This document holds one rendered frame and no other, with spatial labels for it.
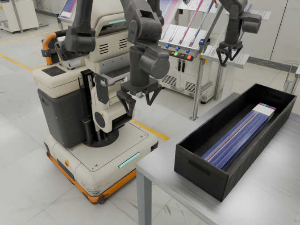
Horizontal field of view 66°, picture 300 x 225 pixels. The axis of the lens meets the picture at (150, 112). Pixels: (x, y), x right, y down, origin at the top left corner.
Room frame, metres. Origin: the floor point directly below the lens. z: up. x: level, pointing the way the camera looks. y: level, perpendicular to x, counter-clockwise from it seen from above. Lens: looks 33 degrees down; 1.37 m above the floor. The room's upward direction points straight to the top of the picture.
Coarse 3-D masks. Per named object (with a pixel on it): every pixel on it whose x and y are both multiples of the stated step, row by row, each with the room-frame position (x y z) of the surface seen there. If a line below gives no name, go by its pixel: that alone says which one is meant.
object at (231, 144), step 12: (264, 108) 0.82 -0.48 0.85; (252, 120) 0.74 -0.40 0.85; (264, 120) 0.74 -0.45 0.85; (228, 132) 0.66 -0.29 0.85; (240, 132) 0.66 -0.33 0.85; (252, 132) 0.66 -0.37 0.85; (216, 144) 0.60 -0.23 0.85; (228, 144) 0.60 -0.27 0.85; (240, 144) 0.60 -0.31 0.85; (204, 156) 0.54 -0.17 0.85; (216, 156) 0.54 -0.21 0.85; (228, 156) 0.54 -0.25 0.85
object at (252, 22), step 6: (234, 6) 0.99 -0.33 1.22; (234, 12) 0.99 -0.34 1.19; (246, 12) 1.02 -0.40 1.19; (234, 18) 0.99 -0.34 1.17; (246, 18) 0.98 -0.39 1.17; (252, 18) 0.97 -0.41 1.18; (258, 18) 0.96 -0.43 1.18; (246, 24) 0.98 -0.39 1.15; (252, 24) 0.97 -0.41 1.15; (258, 24) 0.96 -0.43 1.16; (246, 30) 0.98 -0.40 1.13; (252, 30) 0.97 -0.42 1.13; (258, 30) 1.00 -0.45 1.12
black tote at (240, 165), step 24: (240, 96) 0.81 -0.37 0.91; (264, 96) 0.89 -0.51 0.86; (288, 96) 0.83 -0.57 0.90; (216, 120) 0.68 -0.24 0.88; (240, 120) 0.79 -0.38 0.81; (192, 144) 0.58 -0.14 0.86; (264, 144) 0.61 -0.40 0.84; (192, 168) 0.48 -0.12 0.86; (216, 168) 0.43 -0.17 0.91; (240, 168) 0.46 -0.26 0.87; (216, 192) 0.42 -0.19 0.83
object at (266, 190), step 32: (192, 128) 0.75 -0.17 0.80; (288, 128) 0.75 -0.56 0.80; (160, 160) 0.57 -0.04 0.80; (256, 160) 0.57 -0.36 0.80; (288, 160) 0.57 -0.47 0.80; (192, 192) 0.44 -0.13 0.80; (256, 192) 0.44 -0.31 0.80; (288, 192) 0.44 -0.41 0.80; (224, 224) 0.34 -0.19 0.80; (256, 224) 0.34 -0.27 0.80; (288, 224) 0.34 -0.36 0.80
